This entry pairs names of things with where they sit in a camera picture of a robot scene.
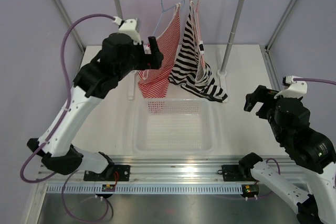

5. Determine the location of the white plastic basket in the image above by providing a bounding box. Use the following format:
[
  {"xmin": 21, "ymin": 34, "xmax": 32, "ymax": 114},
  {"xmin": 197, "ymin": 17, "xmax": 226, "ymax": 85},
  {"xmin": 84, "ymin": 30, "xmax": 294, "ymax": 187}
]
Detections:
[{"xmin": 132, "ymin": 99, "xmax": 215, "ymax": 155}]

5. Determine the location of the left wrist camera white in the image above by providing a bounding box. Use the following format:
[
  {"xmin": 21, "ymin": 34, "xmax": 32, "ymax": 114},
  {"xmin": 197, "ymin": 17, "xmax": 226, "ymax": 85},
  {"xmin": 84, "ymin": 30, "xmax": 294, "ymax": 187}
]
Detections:
[{"xmin": 113, "ymin": 16, "xmax": 142, "ymax": 45}]

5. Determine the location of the aluminium mounting rail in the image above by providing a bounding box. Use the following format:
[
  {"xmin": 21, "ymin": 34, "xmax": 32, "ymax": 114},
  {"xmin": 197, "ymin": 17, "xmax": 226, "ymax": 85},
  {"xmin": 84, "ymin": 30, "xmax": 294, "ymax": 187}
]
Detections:
[{"xmin": 35, "ymin": 157, "xmax": 310, "ymax": 183}]

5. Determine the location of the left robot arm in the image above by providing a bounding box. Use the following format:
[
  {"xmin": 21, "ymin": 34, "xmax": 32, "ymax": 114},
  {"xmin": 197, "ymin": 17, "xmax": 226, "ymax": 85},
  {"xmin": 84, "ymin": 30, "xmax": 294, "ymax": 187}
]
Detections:
[{"xmin": 27, "ymin": 33, "xmax": 163, "ymax": 181}]

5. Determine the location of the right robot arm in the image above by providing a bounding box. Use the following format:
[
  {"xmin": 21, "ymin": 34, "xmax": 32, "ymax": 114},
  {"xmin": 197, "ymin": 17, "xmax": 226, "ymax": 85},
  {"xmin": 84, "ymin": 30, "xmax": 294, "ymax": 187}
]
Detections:
[{"xmin": 238, "ymin": 86, "xmax": 335, "ymax": 223}]

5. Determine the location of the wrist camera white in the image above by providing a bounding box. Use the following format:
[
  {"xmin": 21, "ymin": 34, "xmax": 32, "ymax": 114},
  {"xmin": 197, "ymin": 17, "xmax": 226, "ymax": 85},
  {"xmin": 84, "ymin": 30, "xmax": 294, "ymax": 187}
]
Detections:
[
  {"xmin": 274, "ymin": 76, "xmax": 308, "ymax": 99},
  {"xmin": 113, "ymin": 16, "xmax": 142, "ymax": 45}
]

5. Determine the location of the black white striped tank top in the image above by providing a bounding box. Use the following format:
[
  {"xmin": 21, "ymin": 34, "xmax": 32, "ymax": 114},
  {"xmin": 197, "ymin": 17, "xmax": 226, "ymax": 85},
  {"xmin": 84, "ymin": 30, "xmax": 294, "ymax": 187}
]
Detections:
[{"xmin": 169, "ymin": 1, "xmax": 228, "ymax": 103}]

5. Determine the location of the white slotted cable duct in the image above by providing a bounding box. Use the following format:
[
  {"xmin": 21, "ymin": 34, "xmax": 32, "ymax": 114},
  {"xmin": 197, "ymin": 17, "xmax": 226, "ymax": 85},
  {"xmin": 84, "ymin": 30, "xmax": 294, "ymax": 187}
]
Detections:
[{"xmin": 47, "ymin": 183, "xmax": 243, "ymax": 195}]

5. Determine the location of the blue wire hanger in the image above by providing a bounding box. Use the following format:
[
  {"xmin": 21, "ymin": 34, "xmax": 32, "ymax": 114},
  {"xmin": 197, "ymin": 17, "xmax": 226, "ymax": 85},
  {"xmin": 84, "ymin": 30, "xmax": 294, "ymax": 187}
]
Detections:
[{"xmin": 151, "ymin": 0, "xmax": 175, "ymax": 36}]

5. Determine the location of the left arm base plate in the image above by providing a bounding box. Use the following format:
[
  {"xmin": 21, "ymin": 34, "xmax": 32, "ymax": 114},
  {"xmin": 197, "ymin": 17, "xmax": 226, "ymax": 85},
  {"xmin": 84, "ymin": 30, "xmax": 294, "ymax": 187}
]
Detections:
[{"xmin": 83, "ymin": 164, "xmax": 131, "ymax": 182}]

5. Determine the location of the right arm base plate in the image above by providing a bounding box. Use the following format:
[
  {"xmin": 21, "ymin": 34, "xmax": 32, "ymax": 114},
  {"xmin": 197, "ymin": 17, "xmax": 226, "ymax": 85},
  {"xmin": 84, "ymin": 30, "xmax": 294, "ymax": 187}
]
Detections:
[{"xmin": 217, "ymin": 165, "xmax": 258, "ymax": 183}]

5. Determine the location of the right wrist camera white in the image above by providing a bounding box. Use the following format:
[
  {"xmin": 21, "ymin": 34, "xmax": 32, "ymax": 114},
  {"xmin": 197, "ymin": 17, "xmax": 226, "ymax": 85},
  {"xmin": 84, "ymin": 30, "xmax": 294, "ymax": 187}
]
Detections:
[{"xmin": 274, "ymin": 76, "xmax": 308, "ymax": 99}]

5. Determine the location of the red striped tank top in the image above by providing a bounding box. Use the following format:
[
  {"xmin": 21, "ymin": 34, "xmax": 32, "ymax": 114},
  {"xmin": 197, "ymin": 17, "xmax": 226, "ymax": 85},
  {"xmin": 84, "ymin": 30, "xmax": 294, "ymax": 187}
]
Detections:
[{"xmin": 137, "ymin": 3, "xmax": 182, "ymax": 99}]

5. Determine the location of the pink wire hanger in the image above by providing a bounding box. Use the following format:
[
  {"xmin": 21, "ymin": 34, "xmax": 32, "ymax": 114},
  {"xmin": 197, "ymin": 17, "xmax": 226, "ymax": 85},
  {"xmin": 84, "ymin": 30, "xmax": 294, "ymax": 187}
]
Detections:
[{"xmin": 190, "ymin": 0, "xmax": 206, "ymax": 83}]

